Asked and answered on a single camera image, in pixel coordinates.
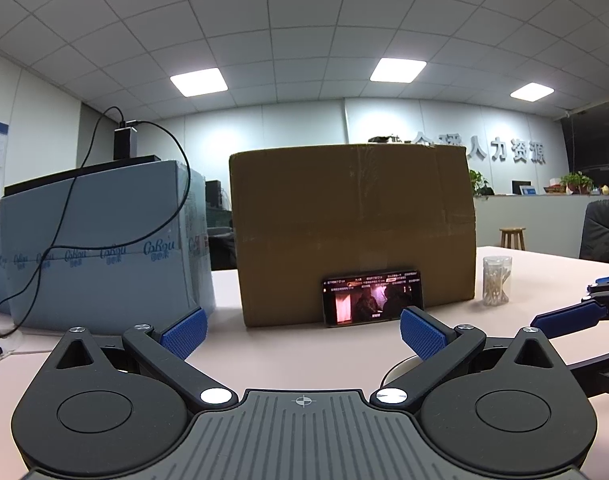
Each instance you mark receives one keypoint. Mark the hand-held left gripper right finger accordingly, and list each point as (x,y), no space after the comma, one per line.
(420,334)

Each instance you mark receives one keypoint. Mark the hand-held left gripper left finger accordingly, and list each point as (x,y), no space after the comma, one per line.
(187,334)

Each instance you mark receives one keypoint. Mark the white round plate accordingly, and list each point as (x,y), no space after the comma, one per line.
(390,370)

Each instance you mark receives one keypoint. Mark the black leather office chair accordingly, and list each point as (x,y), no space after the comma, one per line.
(604,232)

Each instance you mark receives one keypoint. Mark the black smartphone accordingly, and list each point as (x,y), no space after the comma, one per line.
(369,302)

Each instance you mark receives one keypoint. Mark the clear cotton swab jar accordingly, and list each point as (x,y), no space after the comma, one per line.
(497,282)

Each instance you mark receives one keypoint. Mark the white reception counter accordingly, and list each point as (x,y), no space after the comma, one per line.
(544,222)

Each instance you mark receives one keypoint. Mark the wooden stool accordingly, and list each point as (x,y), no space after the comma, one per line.
(512,237)

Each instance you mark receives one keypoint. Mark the potted plant red pot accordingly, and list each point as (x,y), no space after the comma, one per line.
(577,182)

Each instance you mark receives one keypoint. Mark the large light blue carton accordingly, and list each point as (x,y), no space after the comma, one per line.
(109,240)

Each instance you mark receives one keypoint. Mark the small computer monitor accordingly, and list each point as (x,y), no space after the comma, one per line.
(522,187)

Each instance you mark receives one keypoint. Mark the brown cardboard box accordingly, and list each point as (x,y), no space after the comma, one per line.
(354,225)

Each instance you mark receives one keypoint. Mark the green potted plant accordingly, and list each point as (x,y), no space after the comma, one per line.
(478,181)

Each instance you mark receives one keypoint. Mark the flat black device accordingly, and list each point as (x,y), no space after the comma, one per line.
(74,175)

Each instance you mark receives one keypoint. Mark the black power adapter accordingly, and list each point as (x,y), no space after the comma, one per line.
(124,142)

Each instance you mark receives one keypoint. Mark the ceiling light panel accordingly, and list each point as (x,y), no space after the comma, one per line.
(398,70)
(532,91)
(199,81)

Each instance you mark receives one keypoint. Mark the wall lettering sign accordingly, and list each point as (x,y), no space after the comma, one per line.
(489,149)

